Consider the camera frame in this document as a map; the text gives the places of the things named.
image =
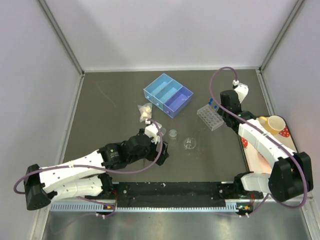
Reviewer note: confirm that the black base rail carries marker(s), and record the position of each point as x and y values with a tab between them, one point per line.
173	194

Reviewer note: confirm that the middle blue drawer box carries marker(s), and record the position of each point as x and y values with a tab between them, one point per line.
166	93

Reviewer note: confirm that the clear plastic funnel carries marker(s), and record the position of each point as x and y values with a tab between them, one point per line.
163	131

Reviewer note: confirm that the light blue drawer box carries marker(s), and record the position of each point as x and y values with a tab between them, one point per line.
154	87

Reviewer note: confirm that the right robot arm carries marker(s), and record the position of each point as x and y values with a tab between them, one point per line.
291	172

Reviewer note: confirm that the yellow cup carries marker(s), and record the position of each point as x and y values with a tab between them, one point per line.
273	124

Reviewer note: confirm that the clear bag of corks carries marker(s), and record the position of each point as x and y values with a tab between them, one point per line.
145	111

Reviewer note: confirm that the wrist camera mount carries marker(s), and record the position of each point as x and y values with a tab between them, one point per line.
153	131
241	89

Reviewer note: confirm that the glass stoppered bottle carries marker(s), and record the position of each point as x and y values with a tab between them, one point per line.
172	134

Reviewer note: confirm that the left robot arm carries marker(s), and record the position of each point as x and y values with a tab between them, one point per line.
88	176

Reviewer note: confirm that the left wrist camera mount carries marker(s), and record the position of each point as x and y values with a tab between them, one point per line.
153	131

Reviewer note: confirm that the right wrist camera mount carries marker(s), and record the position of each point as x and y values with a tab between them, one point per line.
241	89

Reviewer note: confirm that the clear glass beaker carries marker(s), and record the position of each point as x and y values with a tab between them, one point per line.
189	143

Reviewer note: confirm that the clear test tube rack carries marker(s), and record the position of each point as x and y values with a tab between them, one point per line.
210	117

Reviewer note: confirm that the grey slotted cable duct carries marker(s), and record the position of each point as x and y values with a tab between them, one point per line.
84	206

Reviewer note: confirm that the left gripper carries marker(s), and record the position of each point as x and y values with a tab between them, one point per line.
163	154

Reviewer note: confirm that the purple drawer box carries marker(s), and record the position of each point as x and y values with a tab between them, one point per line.
177	102

